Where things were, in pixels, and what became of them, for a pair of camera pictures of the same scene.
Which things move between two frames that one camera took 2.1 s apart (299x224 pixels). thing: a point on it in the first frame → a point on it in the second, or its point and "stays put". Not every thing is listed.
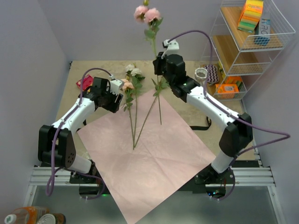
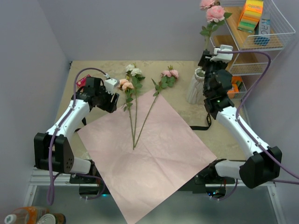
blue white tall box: [263, 27] stays put
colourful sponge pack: [251, 15] stays put
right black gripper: [158, 62] → [205, 61]
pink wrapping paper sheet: [146, 151] stays put
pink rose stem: [151, 16] → [216, 16]
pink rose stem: [160, 85] stays put
